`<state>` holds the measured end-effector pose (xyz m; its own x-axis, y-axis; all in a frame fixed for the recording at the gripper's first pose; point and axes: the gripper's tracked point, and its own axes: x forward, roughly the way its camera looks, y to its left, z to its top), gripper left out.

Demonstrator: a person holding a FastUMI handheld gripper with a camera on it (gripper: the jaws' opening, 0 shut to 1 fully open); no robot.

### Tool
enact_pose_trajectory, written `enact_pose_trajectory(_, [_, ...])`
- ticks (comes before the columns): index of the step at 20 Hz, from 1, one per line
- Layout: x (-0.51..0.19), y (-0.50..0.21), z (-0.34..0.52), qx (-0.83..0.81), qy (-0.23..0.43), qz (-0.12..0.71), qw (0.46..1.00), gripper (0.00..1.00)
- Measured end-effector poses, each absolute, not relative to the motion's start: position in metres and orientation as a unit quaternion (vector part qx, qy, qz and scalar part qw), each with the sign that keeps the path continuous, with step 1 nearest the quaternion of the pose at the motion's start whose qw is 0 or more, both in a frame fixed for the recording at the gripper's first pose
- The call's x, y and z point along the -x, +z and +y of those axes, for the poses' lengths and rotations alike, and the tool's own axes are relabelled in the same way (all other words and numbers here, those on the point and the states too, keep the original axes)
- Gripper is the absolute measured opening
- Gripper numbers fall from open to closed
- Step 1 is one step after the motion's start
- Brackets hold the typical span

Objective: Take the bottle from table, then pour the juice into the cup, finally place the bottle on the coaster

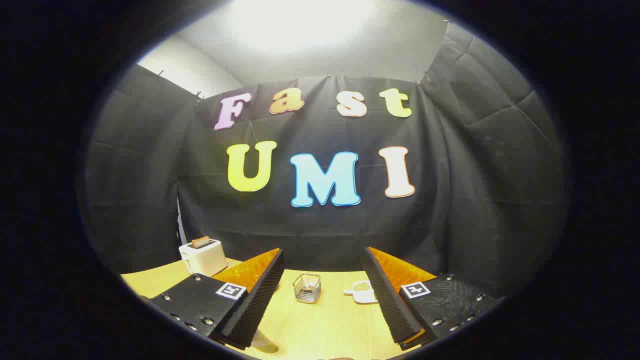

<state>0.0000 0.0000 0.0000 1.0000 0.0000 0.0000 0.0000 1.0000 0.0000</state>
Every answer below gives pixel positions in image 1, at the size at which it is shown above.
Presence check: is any white toaster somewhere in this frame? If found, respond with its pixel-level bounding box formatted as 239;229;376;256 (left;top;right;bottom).
178;239;231;278

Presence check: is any black backdrop cloth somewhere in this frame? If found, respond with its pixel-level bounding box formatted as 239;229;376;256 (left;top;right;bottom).
82;22;568;301

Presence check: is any small metal wire basket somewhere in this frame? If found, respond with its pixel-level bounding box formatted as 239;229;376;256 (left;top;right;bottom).
292;273;322;304

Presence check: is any wooden table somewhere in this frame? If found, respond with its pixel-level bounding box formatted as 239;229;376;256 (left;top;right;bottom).
120;257;441;360

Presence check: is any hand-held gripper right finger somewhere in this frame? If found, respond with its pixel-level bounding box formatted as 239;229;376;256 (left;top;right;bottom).
361;246;501;351

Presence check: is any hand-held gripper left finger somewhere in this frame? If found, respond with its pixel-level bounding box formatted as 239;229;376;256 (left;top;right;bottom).
150;248;285;351

